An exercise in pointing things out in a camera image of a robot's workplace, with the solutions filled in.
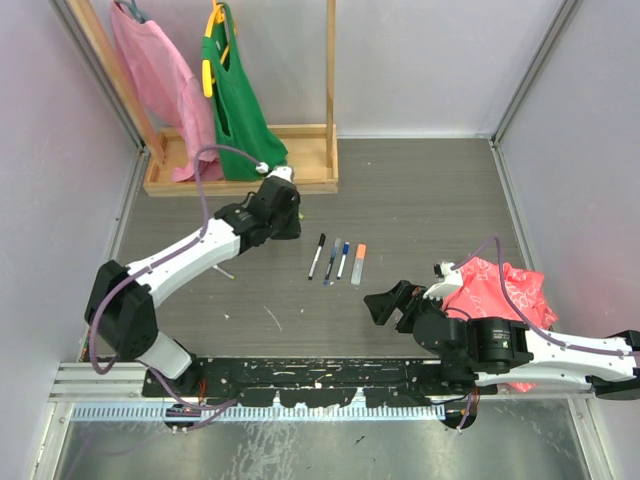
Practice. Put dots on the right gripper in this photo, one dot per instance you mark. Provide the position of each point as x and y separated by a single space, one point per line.
381 304

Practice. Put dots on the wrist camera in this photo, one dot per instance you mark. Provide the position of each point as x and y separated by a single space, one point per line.
449 280
285 172

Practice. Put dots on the white pen black tip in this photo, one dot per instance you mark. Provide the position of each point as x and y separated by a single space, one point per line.
343 259

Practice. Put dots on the white pen green tip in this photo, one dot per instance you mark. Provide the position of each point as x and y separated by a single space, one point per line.
224 272

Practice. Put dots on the black white marker pen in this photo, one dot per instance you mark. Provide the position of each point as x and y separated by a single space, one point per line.
315 260

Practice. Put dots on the blue pen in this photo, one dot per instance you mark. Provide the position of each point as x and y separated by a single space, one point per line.
330 266

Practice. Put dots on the yellow hanger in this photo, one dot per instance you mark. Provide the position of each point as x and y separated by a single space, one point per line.
220 59

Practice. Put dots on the pink shirt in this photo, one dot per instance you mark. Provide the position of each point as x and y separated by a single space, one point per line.
167 87

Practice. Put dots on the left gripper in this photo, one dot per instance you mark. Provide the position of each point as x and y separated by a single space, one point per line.
293 230

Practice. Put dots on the grey slotted cable duct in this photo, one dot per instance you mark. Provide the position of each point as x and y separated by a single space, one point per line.
161 411

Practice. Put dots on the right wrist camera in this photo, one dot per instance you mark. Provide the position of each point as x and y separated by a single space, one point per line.
449 280

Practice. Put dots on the blue grey hanger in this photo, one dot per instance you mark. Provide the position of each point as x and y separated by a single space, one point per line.
134 11

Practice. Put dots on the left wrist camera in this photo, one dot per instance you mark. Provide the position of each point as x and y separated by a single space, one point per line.
285 172

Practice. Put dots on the orange highlighter cap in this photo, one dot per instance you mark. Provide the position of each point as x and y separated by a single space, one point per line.
361 251

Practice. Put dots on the green tank top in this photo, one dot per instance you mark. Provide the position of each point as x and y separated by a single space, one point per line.
241 128

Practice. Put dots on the translucent highlighter body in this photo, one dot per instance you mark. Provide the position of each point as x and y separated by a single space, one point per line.
357 271

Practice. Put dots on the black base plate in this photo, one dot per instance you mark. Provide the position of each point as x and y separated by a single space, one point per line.
320 382

